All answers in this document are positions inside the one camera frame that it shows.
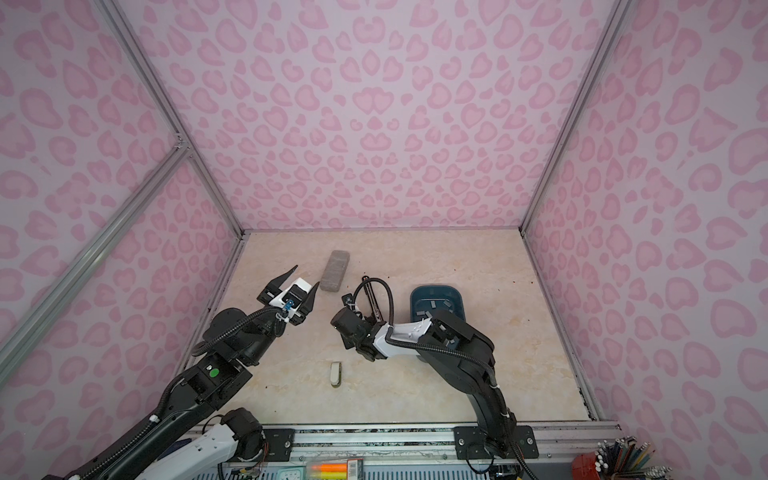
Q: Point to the pencil holder with pencils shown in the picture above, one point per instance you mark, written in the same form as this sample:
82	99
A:
627	458

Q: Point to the orange highlighter box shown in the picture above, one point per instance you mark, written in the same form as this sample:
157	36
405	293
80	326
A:
344	469

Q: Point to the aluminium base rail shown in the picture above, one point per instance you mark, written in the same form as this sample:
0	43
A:
423	450

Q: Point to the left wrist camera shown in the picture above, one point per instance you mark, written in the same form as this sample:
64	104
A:
290	299

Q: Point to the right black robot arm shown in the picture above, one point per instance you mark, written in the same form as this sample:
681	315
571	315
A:
464	358

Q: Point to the red container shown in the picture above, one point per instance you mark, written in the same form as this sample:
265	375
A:
584	467

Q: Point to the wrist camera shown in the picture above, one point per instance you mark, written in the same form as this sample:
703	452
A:
290	299
349	302

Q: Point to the black stapler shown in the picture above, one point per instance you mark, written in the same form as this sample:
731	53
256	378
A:
371	297

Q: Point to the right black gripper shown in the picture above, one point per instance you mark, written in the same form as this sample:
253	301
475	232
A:
347	343

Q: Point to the grey stone block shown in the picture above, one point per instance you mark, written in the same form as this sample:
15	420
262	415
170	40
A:
334	271

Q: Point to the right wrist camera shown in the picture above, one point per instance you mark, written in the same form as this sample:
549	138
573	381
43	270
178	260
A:
349	302

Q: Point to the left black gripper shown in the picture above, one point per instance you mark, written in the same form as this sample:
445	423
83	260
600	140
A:
269	290

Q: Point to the teal plastic tray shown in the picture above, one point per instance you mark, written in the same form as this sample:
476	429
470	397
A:
426	299

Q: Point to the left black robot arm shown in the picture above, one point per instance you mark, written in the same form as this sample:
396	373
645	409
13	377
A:
233	343

